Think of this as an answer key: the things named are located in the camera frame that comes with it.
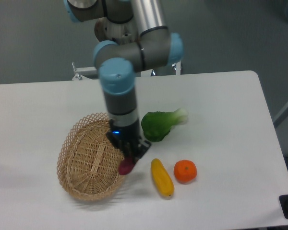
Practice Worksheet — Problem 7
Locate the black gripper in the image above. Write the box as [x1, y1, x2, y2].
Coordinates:
[106, 119, 152, 168]

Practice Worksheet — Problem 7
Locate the purple sweet potato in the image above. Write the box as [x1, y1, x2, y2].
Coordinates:
[118, 158, 135, 175]

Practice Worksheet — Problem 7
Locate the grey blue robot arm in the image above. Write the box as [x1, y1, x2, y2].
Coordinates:
[64, 0, 184, 166]

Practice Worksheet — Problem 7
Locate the woven wicker basket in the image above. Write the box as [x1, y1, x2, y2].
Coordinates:
[57, 113, 125, 201]

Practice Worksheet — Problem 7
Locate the green bok choy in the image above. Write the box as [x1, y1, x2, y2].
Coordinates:
[141, 108, 189, 142]

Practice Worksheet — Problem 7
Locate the orange tangerine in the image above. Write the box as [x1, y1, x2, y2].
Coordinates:
[173, 160, 197, 184]

